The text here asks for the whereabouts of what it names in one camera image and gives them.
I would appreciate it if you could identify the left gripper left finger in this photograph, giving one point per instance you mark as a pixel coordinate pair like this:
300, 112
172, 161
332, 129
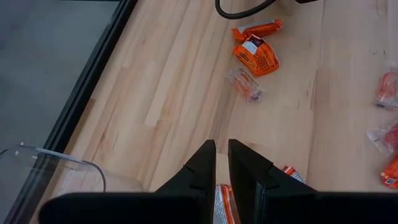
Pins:
155, 208

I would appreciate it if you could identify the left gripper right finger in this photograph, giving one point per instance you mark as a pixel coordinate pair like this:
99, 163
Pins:
295, 208

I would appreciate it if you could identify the orange candy pack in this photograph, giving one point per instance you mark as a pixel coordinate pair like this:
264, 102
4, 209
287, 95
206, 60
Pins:
259, 57

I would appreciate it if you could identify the clear wrapped red candy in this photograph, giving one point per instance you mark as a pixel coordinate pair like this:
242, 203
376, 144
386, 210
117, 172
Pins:
388, 138

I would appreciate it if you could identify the clear wrapped orange candy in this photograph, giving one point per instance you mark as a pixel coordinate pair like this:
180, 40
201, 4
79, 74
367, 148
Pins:
245, 84
388, 90

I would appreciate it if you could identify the clear plastic bin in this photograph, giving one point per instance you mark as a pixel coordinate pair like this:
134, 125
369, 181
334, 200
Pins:
46, 174

